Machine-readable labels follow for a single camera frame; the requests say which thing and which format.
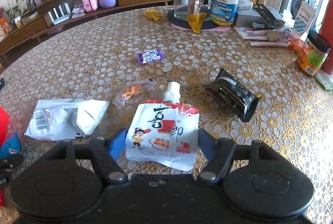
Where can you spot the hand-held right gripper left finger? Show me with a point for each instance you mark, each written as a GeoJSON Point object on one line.
{"type": "Point", "coordinates": [117, 144]}

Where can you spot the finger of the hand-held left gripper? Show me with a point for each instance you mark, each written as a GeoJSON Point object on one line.
{"type": "Point", "coordinates": [11, 161]}

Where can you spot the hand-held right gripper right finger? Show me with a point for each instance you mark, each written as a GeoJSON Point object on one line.
{"type": "Point", "coordinates": [206, 144]}

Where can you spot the blue chip bag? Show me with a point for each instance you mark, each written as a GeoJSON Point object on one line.
{"type": "Point", "coordinates": [9, 147]}

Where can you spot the red cardboard box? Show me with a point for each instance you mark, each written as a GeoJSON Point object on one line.
{"type": "Point", "coordinates": [3, 125]}

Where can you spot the white drink pouch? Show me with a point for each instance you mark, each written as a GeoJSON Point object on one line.
{"type": "Point", "coordinates": [161, 135]}

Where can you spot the clear orange snack packet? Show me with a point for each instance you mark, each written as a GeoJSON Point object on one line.
{"type": "Point", "coordinates": [131, 91]}

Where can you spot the black snack packet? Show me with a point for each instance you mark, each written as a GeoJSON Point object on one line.
{"type": "Point", "coordinates": [231, 95]}

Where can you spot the white silver foil packet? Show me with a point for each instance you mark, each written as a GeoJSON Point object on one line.
{"type": "Point", "coordinates": [62, 120]}

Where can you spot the purple candy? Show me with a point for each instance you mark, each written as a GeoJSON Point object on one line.
{"type": "Point", "coordinates": [150, 56]}

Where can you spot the gold floral tablecloth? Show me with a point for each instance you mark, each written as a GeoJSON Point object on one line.
{"type": "Point", "coordinates": [91, 57]}

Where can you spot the pink pen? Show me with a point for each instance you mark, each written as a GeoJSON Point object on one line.
{"type": "Point", "coordinates": [270, 44]}

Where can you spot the paper notebook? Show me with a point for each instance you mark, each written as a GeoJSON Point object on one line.
{"type": "Point", "coordinates": [249, 33]}

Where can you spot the dark round coaster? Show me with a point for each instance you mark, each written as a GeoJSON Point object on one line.
{"type": "Point", "coordinates": [179, 23]}

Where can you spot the yellow wrapper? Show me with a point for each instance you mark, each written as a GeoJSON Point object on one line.
{"type": "Point", "coordinates": [152, 15]}

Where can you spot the grey box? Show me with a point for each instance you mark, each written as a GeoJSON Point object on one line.
{"type": "Point", "coordinates": [244, 14]}

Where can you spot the black-lidded jar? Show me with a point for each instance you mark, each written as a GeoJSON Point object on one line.
{"type": "Point", "coordinates": [312, 56]}

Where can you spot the stack of magazines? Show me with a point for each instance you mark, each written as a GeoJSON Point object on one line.
{"type": "Point", "coordinates": [78, 12]}

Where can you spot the white router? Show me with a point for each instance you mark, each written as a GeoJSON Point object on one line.
{"type": "Point", "coordinates": [59, 17]}

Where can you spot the yellow-capped vitamin bottle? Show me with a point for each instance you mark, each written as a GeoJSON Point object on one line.
{"type": "Point", "coordinates": [224, 3]}

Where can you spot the black box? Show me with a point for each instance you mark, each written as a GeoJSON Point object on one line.
{"type": "Point", "coordinates": [269, 16]}

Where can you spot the clear drinking glass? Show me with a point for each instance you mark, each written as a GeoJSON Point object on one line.
{"type": "Point", "coordinates": [182, 3]}

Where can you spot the pink small suitcase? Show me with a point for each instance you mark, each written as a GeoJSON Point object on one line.
{"type": "Point", "coordinates": [90, 2]}

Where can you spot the white card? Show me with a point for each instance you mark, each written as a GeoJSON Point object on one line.
{"type": "Point", "coordinates": [304, 18]}

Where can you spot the red thermos bottle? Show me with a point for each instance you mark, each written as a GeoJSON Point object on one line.
{"type": "Point", "coordinates": [327, 36]}

